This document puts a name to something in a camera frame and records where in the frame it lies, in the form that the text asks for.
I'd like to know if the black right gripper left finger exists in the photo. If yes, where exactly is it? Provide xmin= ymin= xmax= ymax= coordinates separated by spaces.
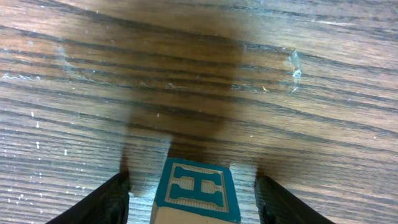
xmin=48 ymin=172 xmax=130 ymax=224

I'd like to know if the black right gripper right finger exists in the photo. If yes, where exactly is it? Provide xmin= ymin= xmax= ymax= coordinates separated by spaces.
xmin=254 ymin=175 xmax=334 ymax=224

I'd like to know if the clear tape patch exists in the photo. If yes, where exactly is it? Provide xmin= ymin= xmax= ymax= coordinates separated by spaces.
xmin=14 ymin=50 xmax=302 ymax=93

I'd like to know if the wooden block blue letter H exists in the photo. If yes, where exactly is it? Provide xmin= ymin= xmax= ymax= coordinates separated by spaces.
xmin=150 ymin=158 xmax=241 ymax=224

